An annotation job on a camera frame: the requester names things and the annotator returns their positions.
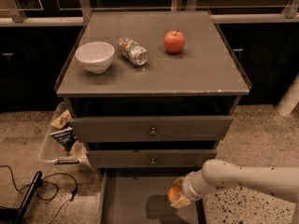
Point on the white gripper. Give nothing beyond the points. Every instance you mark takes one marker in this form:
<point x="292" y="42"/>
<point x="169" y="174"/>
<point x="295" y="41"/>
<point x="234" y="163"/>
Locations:
<point x="187" y="187"/>

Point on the orange fruit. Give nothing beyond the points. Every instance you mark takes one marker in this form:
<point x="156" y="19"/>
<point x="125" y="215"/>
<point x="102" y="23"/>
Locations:
<point x="173" y="193"/>

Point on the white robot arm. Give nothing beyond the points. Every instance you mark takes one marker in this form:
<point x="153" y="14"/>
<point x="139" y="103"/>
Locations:
<point x="216" y="175"/>

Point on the open bottom drawer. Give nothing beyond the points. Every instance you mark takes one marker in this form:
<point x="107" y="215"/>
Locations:
<point x="139" y="196"/>

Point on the middle drawer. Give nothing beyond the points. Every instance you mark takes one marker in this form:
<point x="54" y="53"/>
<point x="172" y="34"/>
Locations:
<point x="140" y="158"/>

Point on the top drawer knob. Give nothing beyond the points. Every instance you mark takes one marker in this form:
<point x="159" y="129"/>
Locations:
<point x="152" y="132"/>

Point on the top drawer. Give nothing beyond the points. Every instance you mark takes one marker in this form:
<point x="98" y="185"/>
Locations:
<point x="136" y="129"/>

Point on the grey drawer cabinet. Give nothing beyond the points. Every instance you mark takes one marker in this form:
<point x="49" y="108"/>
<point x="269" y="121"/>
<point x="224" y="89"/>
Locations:
<point x="204" y="79"/>

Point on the dark blue snack bag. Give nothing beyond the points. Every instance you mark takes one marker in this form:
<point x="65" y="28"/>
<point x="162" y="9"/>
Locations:
<point x="65" y="138"/>

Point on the tan snack packet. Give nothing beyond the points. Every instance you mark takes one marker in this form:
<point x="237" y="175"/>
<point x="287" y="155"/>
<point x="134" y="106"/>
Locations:
<point x="62" y="120"/>

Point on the red apple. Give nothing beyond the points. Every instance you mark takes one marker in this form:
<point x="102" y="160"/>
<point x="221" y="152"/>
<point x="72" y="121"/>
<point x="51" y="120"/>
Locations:
<point x="174" y="42"/>

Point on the crushed soda can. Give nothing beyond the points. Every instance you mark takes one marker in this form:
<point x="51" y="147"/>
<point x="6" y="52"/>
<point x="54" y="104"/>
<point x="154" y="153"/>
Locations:
<point x="132" y="51"/>

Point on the white bowl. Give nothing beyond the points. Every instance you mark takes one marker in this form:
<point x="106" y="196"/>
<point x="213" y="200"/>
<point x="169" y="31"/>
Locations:
<point x="95" y="57"/>

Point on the black flat device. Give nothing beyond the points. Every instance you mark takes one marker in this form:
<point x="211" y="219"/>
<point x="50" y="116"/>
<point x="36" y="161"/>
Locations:
<point x="15" y="215"/>

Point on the white post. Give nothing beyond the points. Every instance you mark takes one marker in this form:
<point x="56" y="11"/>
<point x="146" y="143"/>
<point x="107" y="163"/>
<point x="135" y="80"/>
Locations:
<point x="290" y="99"/>

